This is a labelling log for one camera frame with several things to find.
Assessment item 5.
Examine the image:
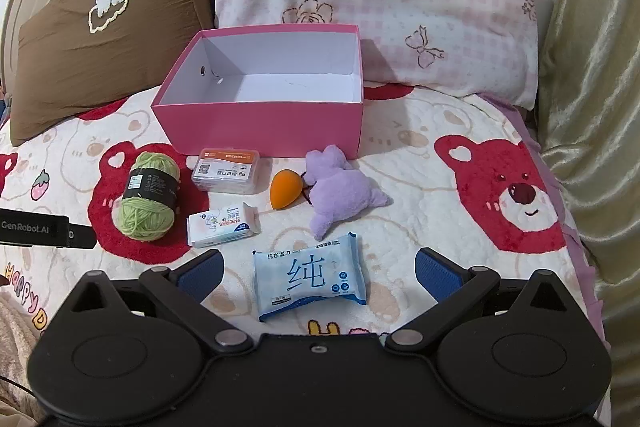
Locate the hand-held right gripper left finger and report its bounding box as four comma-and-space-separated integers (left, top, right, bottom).
65, 251, 254, 354

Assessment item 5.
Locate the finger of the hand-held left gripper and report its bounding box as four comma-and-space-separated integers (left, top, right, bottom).
67, 222, 96, 251

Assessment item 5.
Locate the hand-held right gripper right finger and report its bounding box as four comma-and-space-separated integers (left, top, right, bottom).
384, 248, 583, 353

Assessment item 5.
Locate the white tissue packet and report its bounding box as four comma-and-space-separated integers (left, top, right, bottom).
187, 202, 262, 249

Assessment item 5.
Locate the green yarn ball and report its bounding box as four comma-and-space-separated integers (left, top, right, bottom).
111, 151, 182, 242

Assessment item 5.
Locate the clear plastic case orange label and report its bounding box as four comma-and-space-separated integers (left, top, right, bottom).
191, 148, 262, 195

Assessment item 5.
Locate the blue wet wipes packet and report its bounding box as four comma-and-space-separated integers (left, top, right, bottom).
252, 232, 368, 323

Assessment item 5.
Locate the orange makeup sponge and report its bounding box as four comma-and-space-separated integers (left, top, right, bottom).
270, 169, 306, 210

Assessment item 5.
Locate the purple plush toy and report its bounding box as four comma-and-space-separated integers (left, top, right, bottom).
302, 145, 392, 240

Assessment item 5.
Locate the pink cardboard box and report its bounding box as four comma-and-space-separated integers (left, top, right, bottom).
151, 24, 365, 158

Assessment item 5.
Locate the bear printed blanket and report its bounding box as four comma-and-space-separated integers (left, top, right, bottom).
0, 82, 611, 427

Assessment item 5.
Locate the beige fluffy cloth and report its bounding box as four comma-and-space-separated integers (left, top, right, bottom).
0, 292, 48, 413

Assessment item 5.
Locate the brown pillow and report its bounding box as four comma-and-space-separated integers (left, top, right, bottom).
9, 0, 216, 148

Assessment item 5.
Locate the gold satin cloth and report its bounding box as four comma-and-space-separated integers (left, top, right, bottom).
537, 0, 640, 427

